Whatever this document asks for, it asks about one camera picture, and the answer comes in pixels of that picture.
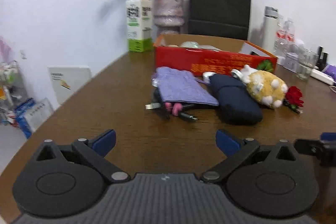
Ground navy blue pouch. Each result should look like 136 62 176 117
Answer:
210 74 263 126

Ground yellow white plush toy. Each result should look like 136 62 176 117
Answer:
240 65 288 109

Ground white jar lid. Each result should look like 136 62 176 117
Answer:
231 69 244 81

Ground black usb cable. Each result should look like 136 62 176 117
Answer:
144 88 200 122

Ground purple knit pouch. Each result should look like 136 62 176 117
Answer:
154 67 219 106

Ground red artificial rose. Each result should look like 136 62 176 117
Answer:
283 86 304 114

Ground pink hair clip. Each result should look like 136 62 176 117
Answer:
165 102 183 117

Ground blue white carton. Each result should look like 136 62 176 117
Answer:
14 98 54 139

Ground white power strip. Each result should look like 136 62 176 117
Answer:
310 69 334 86

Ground white box on floor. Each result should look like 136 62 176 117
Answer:
48 66 92 105

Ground clear drinking glass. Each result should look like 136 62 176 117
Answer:
297 48 318 80

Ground white tin box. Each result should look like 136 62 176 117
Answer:
283 52 299 73

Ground orange cardboard box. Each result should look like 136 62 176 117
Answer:
154 34 277 76

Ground plastic water bottle pack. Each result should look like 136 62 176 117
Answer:
273 18 295 57

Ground white thermos bottle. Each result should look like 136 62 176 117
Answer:
262 6 279 53

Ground black paper bag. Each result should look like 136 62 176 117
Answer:
187 0 251 40

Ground white green milk carton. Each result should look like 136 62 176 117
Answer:
126 0 153 52

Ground pink ribbed vase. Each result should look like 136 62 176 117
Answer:
153 0 185 36

